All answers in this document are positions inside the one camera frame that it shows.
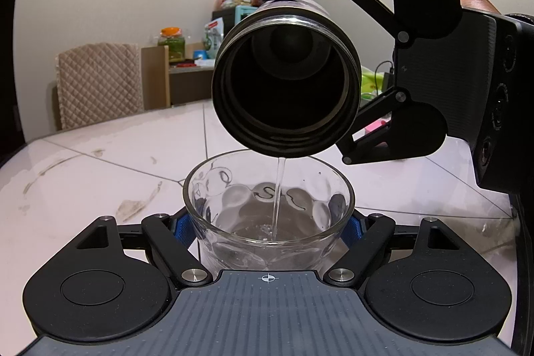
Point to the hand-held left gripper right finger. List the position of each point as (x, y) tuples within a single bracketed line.
[(354, 229)]

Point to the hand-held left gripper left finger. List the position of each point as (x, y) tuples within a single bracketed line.
[(184, 230)]

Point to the clear glass cup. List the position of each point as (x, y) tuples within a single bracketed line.
[(208, 214)]

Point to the black insulated bottle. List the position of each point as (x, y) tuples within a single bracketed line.
[(288, 89)]

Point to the person's right hand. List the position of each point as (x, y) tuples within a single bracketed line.
[(479, 3)]

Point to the pink small item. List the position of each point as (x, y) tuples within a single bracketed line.
[(374, 126)]

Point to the green patterned cloth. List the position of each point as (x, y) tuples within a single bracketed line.
[(371, 83)]

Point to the teal plastic box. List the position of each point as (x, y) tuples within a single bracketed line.
[(245, 15)]

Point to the dark box appliance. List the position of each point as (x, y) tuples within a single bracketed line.
[(223, 16)]

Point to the white bag with green print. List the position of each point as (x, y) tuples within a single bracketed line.
[(213, 37)]

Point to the dark side cabinet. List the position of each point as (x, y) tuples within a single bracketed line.
[(190, 87)]

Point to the red flat item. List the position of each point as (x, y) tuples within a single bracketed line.
[(187, 65)]

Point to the wooden chair back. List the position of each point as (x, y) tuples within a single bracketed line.
[(155, 76)]

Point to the green jar with orange lid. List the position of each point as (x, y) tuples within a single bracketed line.
[(171, 45)]

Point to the chair with quilted beige cover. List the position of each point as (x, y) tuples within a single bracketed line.
[(98, 85)]

